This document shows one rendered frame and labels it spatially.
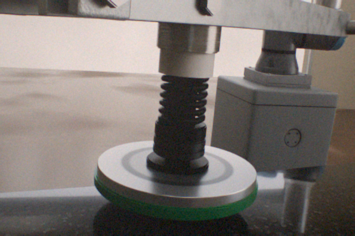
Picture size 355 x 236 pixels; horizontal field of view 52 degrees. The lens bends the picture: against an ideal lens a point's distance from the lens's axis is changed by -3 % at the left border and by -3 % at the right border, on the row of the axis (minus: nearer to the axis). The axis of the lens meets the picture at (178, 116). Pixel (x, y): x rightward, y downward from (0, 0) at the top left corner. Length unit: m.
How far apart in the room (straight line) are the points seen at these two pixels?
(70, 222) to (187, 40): 0.26
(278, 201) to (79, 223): 0.29
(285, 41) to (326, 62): 5.04
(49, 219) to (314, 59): 6.16
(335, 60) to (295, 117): 5.22
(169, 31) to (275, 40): 1.19
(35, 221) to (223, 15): 0.32
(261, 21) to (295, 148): 1.14
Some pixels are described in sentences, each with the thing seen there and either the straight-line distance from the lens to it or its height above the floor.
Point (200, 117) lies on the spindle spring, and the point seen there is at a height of 0.93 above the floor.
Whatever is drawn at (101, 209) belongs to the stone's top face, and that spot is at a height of 0.80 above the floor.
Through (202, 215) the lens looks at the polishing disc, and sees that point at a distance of 0.43.
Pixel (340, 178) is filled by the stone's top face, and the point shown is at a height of 0.80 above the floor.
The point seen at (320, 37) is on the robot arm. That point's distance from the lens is 1.66.
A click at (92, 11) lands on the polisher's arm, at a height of 1.04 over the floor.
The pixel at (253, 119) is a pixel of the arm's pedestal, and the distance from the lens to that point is 1.47.
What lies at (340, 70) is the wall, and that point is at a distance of 6.84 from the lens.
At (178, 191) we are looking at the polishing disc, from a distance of 0.43.
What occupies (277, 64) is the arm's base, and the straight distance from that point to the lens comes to 1.62.
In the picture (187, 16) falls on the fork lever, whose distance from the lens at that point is 0.38.
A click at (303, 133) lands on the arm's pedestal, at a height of 0.68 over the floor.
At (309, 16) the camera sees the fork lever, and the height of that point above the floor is 1.08.
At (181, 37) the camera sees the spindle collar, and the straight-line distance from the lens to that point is 0.44.
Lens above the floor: 1.03
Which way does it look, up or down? 13 degrees down
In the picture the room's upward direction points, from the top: 5 degrees clockwise
